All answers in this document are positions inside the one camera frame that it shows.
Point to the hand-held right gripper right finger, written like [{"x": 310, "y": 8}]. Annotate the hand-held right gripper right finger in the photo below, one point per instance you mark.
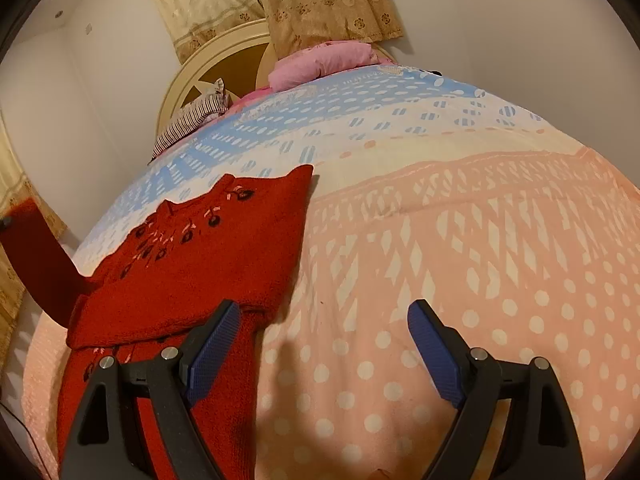
[{"x": 432, "y": 350}]

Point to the patterned dotted bed quilt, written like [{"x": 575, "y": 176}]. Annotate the patterned dotted bed quilt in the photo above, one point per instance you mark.
[{"x": 450, "y": 260}]

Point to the striped pillow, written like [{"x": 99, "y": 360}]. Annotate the striped pillow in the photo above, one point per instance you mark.
[{"x": 190, "y": 115}]

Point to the pink patterned cloth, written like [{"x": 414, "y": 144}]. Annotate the pink patterned cloth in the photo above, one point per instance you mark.
[{"x": 250, "y": 97}]

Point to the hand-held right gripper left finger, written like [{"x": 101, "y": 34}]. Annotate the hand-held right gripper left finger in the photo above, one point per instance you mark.
[{"x": 215, "y": 350}]

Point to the pink pillow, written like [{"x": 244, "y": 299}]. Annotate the pink pillow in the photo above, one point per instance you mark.
[{"x": 325, "y": 62}]

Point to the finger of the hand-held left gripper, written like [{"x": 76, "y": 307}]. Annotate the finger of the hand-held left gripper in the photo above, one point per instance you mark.
[{"x": 4, "y": 223}]

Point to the cream wooden headboard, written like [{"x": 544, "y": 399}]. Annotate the cream wooden headboard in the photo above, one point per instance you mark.
[{"x": 200, "y": 75}]

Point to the red knitted sweater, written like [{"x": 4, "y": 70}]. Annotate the red knitted sweater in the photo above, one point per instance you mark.
[{"x": 200, "y": 260}]

